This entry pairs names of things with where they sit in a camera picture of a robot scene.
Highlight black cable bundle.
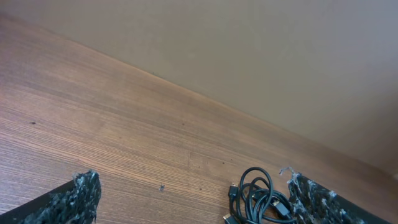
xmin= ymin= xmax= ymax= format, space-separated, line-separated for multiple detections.
xmin=222 ymin=166 xmax=296 ymax=224

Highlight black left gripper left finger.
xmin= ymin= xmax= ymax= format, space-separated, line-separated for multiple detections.
xmin=1 ymin=170 xmax=101 ymax=224

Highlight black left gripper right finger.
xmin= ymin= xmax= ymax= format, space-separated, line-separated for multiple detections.
xmin=279 ymin=167 xmax=389 ymax=224

